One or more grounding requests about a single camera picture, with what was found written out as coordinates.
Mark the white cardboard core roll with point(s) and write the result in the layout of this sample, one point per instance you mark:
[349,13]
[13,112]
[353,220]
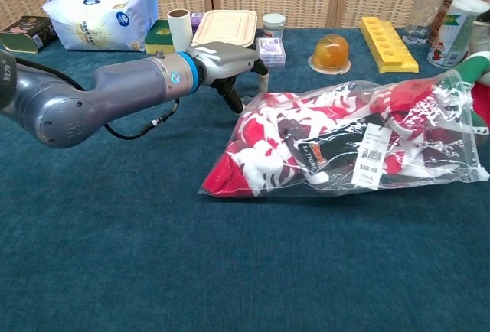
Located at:
[181,33]

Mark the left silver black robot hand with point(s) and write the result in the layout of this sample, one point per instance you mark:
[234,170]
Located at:
[226,60]

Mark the clear plastic bag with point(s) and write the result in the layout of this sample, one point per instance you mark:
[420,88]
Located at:
[465,163]

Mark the green yellow sponge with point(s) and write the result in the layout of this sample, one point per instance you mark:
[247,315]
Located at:
[159,37]

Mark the clear purple floss box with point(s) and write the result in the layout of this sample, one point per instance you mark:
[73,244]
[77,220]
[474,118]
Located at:
[273,51]

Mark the red white patterned garment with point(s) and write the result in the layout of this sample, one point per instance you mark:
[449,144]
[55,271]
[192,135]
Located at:
[260,148]

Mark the black green tin can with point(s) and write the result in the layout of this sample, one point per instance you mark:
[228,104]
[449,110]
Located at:
[27,33]

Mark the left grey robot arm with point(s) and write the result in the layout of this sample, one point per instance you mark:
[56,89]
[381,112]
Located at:
[76,114]

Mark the white green cylinder can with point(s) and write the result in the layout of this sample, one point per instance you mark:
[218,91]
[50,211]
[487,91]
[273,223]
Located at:
[451,37]

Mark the clear plastic water bottle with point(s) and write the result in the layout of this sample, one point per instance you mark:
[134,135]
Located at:
[425,14]

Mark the black hang tag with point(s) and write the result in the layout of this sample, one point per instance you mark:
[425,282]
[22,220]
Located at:
[325,152]

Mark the blue carpet table cover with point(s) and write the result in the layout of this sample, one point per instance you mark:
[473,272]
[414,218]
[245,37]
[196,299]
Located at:
[153,251]

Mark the orange jelly cup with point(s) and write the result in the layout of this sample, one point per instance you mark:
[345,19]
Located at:
[331,54]

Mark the small white jar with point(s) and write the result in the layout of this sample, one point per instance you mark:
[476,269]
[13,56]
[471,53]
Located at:
[273,26]

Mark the beige lidded lunch box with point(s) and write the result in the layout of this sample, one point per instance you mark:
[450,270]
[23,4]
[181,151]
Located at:
[226,28]

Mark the yellow tray with round holes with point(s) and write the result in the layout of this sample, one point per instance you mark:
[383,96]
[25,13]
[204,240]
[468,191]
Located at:
[386,49]

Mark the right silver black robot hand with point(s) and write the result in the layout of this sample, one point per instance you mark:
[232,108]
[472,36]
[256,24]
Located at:
[482,39]

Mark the white blue tissue pack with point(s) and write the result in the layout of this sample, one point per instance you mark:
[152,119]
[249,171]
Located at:
[95,22]

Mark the white price tag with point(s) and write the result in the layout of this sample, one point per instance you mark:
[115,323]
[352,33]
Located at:
[369,171]

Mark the purple carton box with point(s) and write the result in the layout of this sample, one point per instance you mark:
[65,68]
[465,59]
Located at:
[197,20]

